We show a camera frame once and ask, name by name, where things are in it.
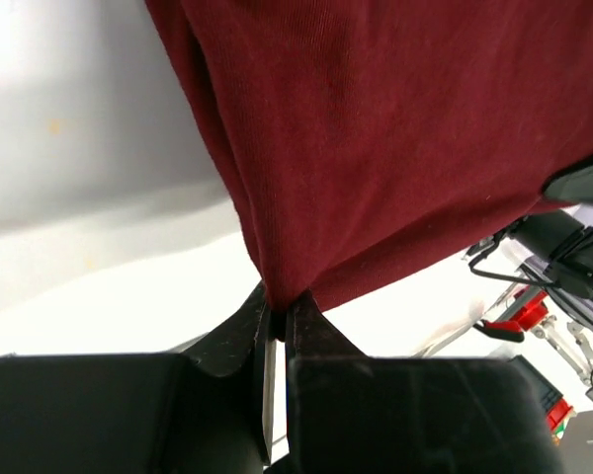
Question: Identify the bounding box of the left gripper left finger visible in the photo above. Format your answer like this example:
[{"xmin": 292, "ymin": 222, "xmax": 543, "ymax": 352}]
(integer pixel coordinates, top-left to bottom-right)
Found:
[{"xmin": 177, "ymin": 283, "xmax": 276, "ymax": 464}]

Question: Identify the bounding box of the red clamp in background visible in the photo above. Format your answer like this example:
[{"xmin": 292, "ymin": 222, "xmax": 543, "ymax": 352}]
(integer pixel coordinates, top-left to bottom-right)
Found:
[{"xmin": 473, "ymin": 286, "xmax": 549, "ymax": 343}]

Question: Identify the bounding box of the red black device background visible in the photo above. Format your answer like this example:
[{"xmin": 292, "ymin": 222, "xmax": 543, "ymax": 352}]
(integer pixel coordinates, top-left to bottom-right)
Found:
[{"xmin": 509, "ymin": 355, "xmax": 574, "ymax": 445}]

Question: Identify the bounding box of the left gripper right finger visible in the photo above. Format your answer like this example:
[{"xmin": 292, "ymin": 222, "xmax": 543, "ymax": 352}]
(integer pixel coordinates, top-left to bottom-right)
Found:
[{"xmin": 285, "ymin": 290, "xmax": 365, "ymax": 360}]

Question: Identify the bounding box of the dark red t shirt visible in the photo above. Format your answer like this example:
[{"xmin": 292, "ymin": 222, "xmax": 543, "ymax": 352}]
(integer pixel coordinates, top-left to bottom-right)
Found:
[{"xmin": 147, "ymin": 0, "xmax": 593, "ymax": 311}]

